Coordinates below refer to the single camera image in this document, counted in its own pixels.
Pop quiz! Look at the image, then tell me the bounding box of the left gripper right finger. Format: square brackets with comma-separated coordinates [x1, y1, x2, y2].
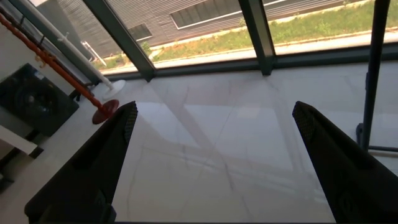
[291, 100, 398, 224]

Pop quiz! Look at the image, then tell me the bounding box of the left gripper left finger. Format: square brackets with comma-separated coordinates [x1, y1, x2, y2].
[24, 100, 139, 223]

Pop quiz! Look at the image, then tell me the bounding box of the black clothes rack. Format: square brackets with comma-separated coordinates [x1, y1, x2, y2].
[356, 0, 398, 153]

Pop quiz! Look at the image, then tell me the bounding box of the red pole stand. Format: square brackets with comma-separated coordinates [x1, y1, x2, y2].
[0, 14, 121, 125]

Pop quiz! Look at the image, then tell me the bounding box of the white table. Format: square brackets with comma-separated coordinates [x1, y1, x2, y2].
[0, 124, 44, 159]

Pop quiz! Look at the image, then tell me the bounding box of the black cabinet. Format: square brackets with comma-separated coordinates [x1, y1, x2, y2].
[0, 63, 80, 138]

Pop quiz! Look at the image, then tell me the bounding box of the white pole stand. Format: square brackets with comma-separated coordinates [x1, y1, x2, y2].
[18, 0, 127, 100]

